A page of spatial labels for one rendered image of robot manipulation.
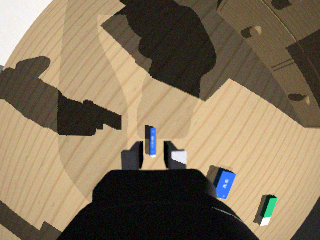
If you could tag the brown wooden drawer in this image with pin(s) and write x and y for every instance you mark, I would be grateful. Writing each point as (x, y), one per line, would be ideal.
(304, 19)
(316, 58)
(301, 79)
(276, 43)

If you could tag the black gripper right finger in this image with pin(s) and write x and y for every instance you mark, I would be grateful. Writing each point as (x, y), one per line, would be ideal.
(177, 156)

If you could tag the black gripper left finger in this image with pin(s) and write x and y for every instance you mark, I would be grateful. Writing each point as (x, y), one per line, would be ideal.
(132, 159)

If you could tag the small wooden chest of drawers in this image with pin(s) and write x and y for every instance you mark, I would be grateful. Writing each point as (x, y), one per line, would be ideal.
(296, 58)

